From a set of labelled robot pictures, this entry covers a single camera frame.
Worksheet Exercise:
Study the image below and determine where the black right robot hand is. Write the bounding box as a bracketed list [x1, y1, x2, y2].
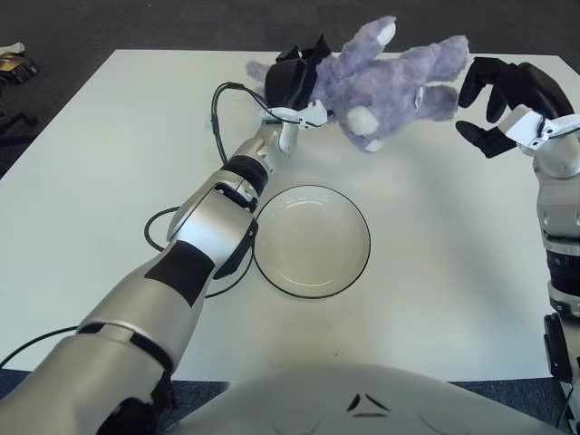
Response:
[455, 56, 576, 160]

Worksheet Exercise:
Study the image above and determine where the silver robot torso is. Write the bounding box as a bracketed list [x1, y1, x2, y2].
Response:
[158, 362, 580, 435]

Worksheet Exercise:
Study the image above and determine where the white plate black rim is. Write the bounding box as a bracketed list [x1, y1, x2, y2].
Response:
[252, 184, 372, 299]

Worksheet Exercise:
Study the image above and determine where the dark box on floor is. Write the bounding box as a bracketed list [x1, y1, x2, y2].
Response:
[0, 53, 40, 85]

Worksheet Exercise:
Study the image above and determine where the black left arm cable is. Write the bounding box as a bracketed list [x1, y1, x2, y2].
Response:
[0, 81, 309, 368]

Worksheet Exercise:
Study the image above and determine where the purple plush rabbit doll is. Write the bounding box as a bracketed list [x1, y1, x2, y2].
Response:
[244, 15, 470, 154]

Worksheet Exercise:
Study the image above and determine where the black strap on floor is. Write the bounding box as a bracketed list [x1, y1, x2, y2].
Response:
[0, 112, 40, 149]

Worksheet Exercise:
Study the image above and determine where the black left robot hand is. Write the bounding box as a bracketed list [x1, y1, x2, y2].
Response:
[262, 34, 334, 114]

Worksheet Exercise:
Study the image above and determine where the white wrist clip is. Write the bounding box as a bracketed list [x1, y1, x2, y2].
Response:
[260, 101, 328, 132]
[504, 106, 580, 149]

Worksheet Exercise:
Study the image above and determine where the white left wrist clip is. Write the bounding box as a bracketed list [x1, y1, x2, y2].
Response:
[260, 101, 328, 132]

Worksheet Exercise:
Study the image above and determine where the grey table leg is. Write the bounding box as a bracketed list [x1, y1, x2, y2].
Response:
[557, 378, 580, 435]

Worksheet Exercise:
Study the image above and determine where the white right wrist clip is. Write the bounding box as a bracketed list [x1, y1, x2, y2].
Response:
[504, 106, 580, 149]

